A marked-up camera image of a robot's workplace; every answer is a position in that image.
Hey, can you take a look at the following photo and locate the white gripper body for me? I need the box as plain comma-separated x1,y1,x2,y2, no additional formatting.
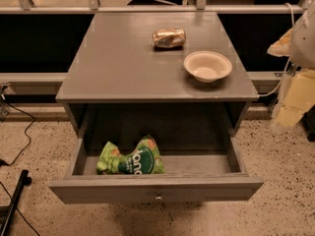
267,29,292,57

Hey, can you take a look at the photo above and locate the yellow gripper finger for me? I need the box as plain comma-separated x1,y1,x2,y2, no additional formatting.
274,69,315,129

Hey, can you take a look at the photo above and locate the green rice chip bag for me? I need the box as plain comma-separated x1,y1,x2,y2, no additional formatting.
96,135,165,175

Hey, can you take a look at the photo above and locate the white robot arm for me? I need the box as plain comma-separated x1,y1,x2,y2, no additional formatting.
267,3,315,129

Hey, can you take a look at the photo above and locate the open grey top drawer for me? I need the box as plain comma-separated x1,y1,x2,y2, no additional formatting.
48,115,265,206

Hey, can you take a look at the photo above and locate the white paper bowl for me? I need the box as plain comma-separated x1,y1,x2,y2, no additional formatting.
183,51,232,83

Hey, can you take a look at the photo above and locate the crushed gold soda can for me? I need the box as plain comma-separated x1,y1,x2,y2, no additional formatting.
153,29,186,48

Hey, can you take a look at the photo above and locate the grey wooden cabinet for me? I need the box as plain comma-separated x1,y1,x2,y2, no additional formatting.
55,11,260,136

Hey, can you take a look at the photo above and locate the grey metal railing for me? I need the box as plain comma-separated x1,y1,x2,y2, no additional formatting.
0,0,315,16

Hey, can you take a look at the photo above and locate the black stand leg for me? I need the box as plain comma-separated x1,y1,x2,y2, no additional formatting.
0,170,32,236

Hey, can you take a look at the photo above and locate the white hanging cable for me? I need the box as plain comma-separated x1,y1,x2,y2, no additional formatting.
258,2,296,98

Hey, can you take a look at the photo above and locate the black floor cable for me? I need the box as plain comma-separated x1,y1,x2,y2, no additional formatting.
0,101,37,167

